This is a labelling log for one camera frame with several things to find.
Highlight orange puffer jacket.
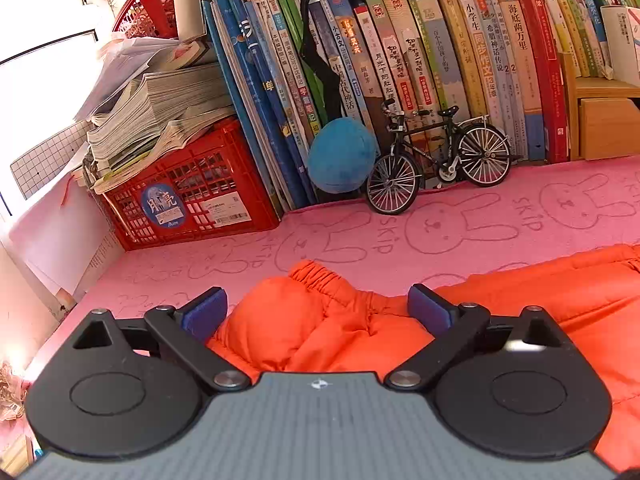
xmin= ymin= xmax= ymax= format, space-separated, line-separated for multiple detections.
xmin=206 ymin=245 xmax=639 ymax=471

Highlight pink bunny blanket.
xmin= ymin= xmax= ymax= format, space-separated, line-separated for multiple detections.
xmin=1 ymin=157 xmax=639 ymax=379

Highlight red wire basket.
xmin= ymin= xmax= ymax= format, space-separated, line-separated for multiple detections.
xmin=113 ymin=0 xmax=178 ymax=39

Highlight black strap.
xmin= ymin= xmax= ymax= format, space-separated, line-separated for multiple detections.
xmin=295 ymin=0 xmax=344 ymax=124

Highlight wooden desk organizer with drawers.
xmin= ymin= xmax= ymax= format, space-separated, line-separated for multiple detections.
xmin=559 ymin=52 xmax=640 ymax=160

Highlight stack of paper booklets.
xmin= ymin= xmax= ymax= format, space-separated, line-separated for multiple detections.
xmin=76 ymin=37 xmax=234 ymax=194

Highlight white label printer box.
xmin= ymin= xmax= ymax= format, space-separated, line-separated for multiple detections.
xmin=601 ymin=6 xmax=640 ymax=87

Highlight red plastic crate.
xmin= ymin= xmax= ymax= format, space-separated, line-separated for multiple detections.
xmin=100 ymin=116 xmax=280 ymax=250

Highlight miniature black bicycle model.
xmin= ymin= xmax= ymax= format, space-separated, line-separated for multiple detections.
xmin=362 ymin=99 xmax=518 ymax=216

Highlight white paper sheets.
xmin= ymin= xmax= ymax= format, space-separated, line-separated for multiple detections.
xmin=8 ymin=174 xmax=124 ymax=301

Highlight blue plush ball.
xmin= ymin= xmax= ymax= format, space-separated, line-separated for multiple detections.
xmin=308 ymin=117 xmax=378 ymax=194

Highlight row of upright books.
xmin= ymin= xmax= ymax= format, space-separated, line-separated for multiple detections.
xmin=202 ymin=0 xmax=640 ymax=214

